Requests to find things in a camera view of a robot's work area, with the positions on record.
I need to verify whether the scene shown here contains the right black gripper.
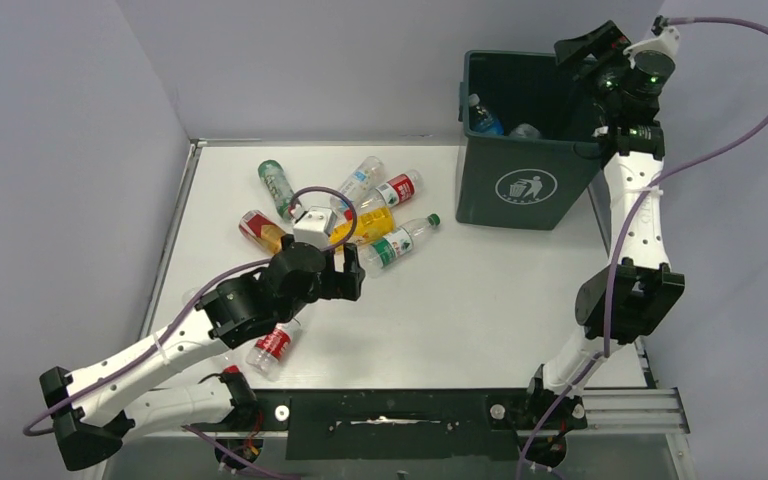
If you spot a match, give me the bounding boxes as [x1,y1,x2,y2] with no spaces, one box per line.
[552,21,634,114]

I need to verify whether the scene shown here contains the clear crushed bottle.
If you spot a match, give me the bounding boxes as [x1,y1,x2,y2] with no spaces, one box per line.
[508,123,543,140]

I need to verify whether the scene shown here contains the blue label water bottle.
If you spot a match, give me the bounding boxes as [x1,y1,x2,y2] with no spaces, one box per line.
[467,93,505,136]

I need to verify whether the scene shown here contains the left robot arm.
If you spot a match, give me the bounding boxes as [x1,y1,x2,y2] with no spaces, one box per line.
[39,236,365,471]

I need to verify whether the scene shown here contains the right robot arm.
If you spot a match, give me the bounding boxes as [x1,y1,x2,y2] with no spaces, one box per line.
[522,21,685,427]

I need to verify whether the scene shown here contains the dark green trash bin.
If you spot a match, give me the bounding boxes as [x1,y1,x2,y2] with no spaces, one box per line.
[455,50,604,230]

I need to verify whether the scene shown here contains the green cap green label bottle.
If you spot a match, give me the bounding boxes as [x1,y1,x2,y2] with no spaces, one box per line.
[358,213,441,276]

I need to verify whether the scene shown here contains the yellow label bottle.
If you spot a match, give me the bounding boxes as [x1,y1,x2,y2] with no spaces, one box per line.
[330,207,396,245]

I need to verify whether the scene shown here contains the red gold label bottle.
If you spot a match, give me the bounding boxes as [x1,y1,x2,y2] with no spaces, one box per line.
[238,210,287,254]

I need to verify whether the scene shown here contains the red label bottle near front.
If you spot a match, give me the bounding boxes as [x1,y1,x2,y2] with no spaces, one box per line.
[245,319,303,381]

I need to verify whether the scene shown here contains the white blue label bottle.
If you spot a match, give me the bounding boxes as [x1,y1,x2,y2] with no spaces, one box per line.
[330,156,384,213]

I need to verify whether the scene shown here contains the red label water bottle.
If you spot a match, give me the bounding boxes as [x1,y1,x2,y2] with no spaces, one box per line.
[344,169,424,220]

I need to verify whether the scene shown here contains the green label tea bottle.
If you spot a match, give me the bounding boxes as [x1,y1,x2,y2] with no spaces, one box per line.
[257,159,301,222]

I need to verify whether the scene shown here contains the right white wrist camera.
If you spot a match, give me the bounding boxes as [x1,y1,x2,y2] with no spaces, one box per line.
[623,26,681,63]

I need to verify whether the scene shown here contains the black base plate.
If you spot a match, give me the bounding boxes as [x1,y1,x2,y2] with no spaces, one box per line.
[189,387,597,462]

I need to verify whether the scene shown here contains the aluminium front rail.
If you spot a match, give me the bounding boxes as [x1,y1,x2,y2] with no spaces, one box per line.
[99,383,689,442]

